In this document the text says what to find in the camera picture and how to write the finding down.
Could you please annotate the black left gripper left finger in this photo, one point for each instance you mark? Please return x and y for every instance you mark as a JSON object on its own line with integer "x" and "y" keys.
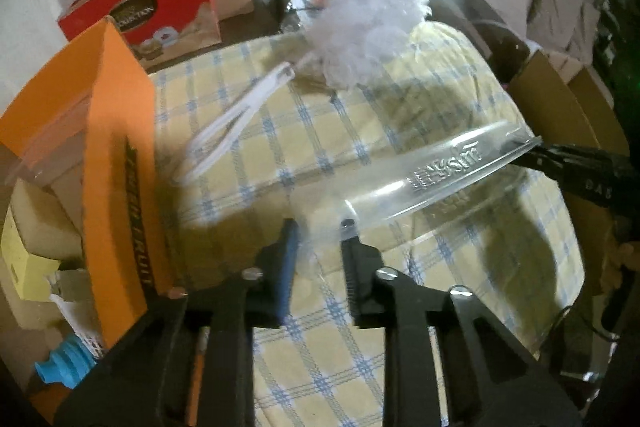
{"x": 277, "y": 261}

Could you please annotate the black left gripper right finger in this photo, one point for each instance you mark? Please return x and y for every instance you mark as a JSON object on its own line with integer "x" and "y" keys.
{"x": 360, "y": 263}

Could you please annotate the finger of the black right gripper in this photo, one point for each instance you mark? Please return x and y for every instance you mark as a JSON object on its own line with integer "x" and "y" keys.
{"x": 555, "y": 161}

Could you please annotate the clear plastic package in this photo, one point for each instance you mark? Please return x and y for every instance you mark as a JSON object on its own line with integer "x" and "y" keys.
{"x": 444, "y": 178}

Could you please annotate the white shuttlecock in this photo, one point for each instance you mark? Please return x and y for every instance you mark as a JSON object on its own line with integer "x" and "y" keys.
{"x": 71, "y": 291}

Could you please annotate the teal silicone funnel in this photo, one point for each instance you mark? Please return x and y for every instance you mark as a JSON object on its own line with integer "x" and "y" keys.
{"x": 68, "y": 364}

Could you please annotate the white feather duster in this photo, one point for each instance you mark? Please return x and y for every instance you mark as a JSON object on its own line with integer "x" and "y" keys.
{"x": 348, "y": 44}

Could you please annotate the yellow sponge block with label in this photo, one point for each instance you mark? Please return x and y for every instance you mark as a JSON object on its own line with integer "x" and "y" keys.
{"x": 37, "y": 239}

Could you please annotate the brown cardboard box right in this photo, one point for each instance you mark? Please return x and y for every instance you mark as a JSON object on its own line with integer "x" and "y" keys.
{"x": 566, "y": 102}

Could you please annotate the yellow plaid tablecloth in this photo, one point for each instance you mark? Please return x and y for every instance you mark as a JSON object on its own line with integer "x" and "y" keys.
{"x": 322, "y": 157}

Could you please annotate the orange cardboard box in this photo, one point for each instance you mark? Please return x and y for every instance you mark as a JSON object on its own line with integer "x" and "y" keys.
{"x": 124, "y": 247}

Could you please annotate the red collection gift box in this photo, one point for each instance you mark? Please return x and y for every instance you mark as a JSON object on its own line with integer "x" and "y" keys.
{"x": 157, "y": 31}

